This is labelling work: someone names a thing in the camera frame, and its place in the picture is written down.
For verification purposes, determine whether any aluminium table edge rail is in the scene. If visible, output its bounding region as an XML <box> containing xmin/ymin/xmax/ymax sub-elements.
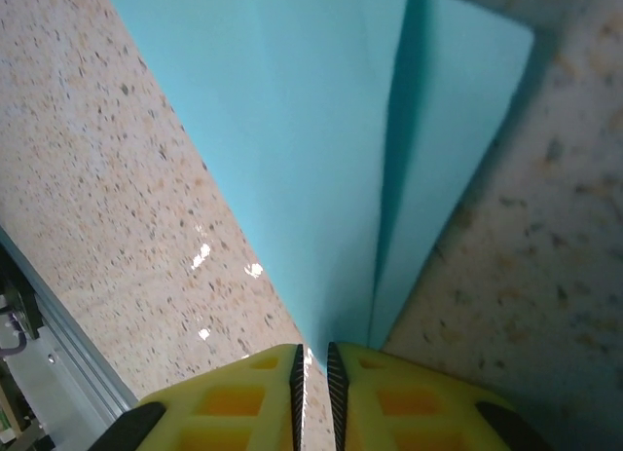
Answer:
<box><xmin>0</xmin><ymin>226</ymin><xmax>140</xmax><ymax>451</ymax></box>

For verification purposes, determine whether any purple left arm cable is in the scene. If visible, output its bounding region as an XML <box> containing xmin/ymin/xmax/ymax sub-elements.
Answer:
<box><xmin>0</xmin><ymin>331</ymin><xmax>28</xmax><ymax>359</ymax></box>

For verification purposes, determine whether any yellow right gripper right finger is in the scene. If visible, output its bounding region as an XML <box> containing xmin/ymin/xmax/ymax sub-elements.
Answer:
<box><xmin>326</xmin><ymin>341</ymin><xmax>559</xmax><ymax>451</ymax></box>

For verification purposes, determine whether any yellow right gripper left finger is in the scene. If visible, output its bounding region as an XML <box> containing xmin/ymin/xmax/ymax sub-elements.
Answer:
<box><xmin>96</xmin><ymin>342</ymin><xmax>306</xmax><ymax>451</ymax></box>

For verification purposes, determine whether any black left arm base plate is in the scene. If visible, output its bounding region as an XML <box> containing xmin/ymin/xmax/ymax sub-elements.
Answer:
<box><xmin>0</xmin><ymin>268</ymin><xmax>43</xmax><ymax>343</ymax></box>

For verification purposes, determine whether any light blue cloth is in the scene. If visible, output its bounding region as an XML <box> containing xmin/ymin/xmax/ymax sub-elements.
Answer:
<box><xmin>100</xmin><ymin>0</ymin><xmax>536</xmax><ymax>363</ymax></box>

